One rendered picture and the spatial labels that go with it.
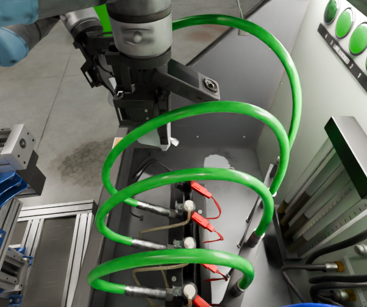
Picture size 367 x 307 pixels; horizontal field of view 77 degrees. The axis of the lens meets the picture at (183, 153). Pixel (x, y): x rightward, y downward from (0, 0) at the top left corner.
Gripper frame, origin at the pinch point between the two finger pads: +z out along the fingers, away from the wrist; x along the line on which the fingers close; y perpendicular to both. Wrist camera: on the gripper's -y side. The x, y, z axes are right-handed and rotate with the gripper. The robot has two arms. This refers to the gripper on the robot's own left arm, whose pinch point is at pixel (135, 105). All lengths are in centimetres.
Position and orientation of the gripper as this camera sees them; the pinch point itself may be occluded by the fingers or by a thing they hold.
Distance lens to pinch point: 57.6
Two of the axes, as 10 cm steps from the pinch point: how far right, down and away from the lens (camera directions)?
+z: 4.6, 8.6, 2.1
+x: -5.7, 4.7, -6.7
